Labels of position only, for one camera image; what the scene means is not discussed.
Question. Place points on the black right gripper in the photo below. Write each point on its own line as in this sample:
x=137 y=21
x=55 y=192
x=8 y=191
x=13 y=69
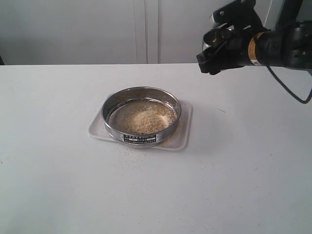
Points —
x=232 y=53

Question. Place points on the stainless steel cup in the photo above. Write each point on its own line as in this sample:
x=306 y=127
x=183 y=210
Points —
x=216 y=37

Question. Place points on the round steel mesh sieve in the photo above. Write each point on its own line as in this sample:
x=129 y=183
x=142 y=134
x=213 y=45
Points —
x=139 y=93

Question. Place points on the yellow grain mixture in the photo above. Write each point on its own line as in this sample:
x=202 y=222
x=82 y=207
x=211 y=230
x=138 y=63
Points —
x=142 y=123

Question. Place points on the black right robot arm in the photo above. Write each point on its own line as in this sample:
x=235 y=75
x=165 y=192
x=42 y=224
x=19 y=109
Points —
x=289 y=45

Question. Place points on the white rectangular plastic tray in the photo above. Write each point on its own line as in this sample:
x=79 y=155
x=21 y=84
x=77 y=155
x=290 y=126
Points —
x=175 y=143

